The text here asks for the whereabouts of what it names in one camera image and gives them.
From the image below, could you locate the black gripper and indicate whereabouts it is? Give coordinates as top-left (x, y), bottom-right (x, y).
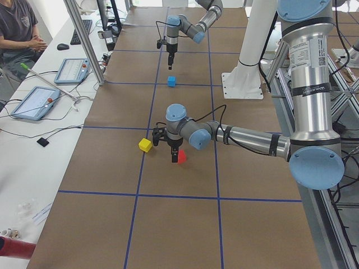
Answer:
top-left (167, 43), bottom-right (178, 70)
top-left (167, 137), bottom-right (183, 163)

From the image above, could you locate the red wooden block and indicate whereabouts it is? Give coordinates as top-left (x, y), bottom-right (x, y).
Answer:
top-left (177, 150), bottom-right (187, 164)

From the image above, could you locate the blue wooden block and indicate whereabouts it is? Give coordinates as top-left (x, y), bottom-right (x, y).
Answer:
top-left (167, 76), bottom-right (176, 87)

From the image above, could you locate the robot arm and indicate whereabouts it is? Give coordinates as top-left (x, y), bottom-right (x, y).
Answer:
top-left (158, 0), bottom-right (223, 70)
top-left (153, 1), bottom-right (344, 190)

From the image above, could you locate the yellow wooden block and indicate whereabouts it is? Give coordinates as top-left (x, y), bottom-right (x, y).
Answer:
top-left (138, 138), bottom-right (153, 152)

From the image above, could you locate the black computer monitor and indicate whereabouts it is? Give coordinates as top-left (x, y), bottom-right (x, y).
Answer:
top-left (96, 0), bottom-right (122, 36)

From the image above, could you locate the black computer keyboard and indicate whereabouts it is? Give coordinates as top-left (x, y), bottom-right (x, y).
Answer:
top-left (70, 18), bottom-right (93, 46)

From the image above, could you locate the far teach pendant tablet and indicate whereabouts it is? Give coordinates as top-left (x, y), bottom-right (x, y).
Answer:
top-left (54, 58), bottom-right (90, 85)

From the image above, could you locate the teach pendant tablet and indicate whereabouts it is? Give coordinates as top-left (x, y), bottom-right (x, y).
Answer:
top-left (54, 58), bottom-right (90, 85)
top-left (11, 86), bottom-right (60, 121)

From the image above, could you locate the black computer mouse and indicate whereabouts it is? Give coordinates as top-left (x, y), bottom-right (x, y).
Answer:
top-left (57, 43), bottom-right (70, 51)

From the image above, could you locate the small black square pad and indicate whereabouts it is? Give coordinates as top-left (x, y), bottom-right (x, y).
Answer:
top-left (36, 137), bottom-right (49, 147)

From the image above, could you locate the near teach pendant tablet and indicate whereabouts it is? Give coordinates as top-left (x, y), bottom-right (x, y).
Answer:
top-left (11, 86), bottom-right (60, 121)

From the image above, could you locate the green tipped metal rod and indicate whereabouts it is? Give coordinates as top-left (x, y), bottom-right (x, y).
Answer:
top-left (20, 63), bottom-right (80, 101)

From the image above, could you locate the seated person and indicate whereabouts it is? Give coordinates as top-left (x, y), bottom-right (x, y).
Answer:
top-left (1, 0), bottom-right (47, 81)

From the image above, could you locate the red fire extinguisher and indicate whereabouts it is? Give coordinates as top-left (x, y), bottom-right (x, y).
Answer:
top-left (1, 237), bottom-right (36, 259)

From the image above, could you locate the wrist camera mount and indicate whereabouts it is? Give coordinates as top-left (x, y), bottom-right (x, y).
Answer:
top-left (157, 39), bottom-right (167, 49)
top-left (152, 127), bottom-right (168, 146)

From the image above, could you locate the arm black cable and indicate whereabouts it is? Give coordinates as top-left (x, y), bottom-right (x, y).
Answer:
top-left (155, 20), bottom-right (180, 43)
top-left (193, 104), bottom-right (281, 155)

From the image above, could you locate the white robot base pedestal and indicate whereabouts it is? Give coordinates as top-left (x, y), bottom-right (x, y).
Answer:
top-left (222, 0), bottom-right (277, 100)

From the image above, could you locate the aluminium frame post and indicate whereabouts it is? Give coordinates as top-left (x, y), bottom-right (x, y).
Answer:
top-left (64, 0), bottom-right (104, 86)

